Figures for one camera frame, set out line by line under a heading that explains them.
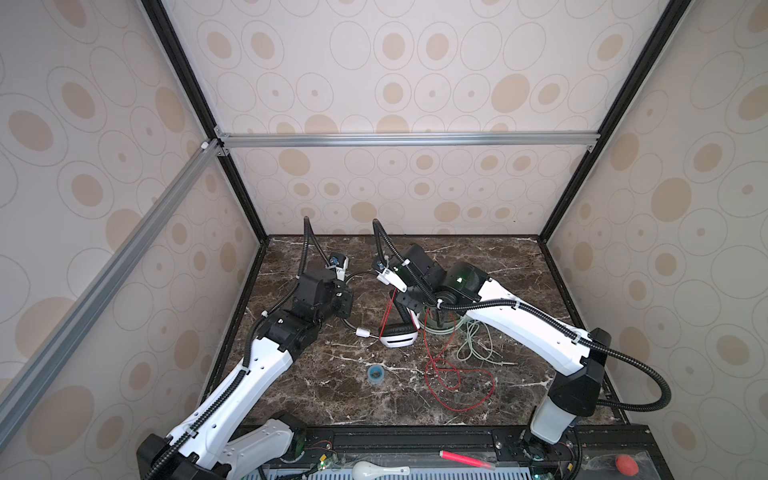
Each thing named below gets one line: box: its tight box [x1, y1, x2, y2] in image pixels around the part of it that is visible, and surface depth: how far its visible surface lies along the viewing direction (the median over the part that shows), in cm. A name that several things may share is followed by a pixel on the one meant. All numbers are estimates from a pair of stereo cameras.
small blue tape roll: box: [367, 364, 385, 384], surface depth 86 cm
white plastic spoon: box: [352, 461, 411, 480], surface depth 71 cm
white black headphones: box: [340, 271, 421, 348], surface depth 72 cm
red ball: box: [615, 454, 639, 477], surface depth 70 cm
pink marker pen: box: [439, 450, 496, 471], surface depth 73 cm
